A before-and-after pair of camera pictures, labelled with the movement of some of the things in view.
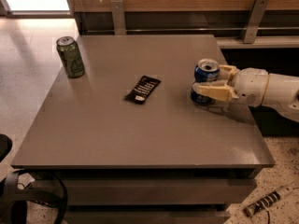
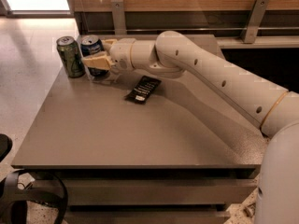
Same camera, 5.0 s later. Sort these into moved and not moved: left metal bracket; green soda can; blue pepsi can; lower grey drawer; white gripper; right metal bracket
Moved: white gripper; blue pepsi can
Not moved: lower grey drawer; right metal bracket; green soda can; left metal bracket
